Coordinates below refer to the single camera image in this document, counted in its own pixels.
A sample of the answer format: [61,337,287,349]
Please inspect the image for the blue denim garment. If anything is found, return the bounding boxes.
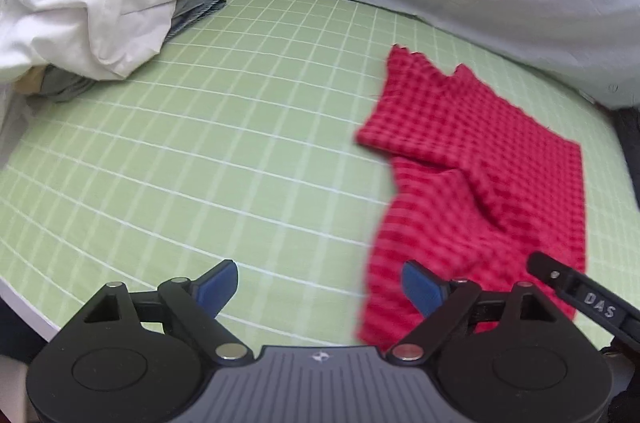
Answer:
[37,0,229,104]

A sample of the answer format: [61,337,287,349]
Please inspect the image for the red checkered shorts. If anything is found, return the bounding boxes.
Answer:
[356,45,587,349]

